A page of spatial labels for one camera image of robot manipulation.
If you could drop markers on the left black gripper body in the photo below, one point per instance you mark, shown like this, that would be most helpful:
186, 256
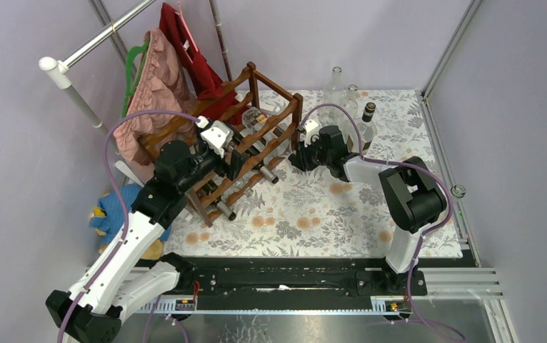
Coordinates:
217, 163

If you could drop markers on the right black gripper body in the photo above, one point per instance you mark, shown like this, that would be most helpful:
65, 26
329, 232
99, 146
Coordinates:
320, 156

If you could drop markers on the green wine bottle silver neck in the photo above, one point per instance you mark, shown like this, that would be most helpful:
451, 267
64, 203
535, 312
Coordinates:
262, 165

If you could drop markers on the green wine bottle brown label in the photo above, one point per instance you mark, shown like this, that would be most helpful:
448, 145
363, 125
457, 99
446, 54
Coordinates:
218, 202

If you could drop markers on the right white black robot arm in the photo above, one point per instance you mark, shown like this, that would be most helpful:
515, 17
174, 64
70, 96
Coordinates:
412, 193

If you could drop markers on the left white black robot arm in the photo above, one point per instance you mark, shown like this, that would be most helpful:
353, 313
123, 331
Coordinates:
96, 306

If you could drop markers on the brown wooden wine rack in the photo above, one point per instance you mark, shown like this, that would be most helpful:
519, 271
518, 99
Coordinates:
254, 142

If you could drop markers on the clear tall bottle back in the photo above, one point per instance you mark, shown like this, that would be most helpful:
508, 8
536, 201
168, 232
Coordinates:
332, 94

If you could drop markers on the clear round bottle back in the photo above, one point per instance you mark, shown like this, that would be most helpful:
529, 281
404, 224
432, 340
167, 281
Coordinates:
349, 103

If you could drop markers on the clear bottle dark label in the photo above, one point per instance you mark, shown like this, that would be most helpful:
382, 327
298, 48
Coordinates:
458, 191

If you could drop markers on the red hanging garment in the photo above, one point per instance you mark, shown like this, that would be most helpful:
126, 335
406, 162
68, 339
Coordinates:
208, 85

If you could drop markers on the pink hanging garment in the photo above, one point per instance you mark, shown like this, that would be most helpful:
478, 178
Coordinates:
162, 85

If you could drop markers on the yellow cloth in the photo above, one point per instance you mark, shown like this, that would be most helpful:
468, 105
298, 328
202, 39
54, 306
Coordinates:
153, 248

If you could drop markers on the blue cloth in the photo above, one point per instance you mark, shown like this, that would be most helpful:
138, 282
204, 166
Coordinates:
110, 202

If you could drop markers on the green clothes hanger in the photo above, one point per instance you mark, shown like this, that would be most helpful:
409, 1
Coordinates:
132, 76

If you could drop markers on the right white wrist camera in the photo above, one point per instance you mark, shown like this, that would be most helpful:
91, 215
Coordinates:
309, 130

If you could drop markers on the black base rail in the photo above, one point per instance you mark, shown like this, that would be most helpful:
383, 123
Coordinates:
218, 276

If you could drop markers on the white slotted cable duct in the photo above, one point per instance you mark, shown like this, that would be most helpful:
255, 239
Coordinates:
278, 303

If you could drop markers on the silver clothes rail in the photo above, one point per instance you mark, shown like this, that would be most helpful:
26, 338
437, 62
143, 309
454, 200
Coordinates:
57, 69

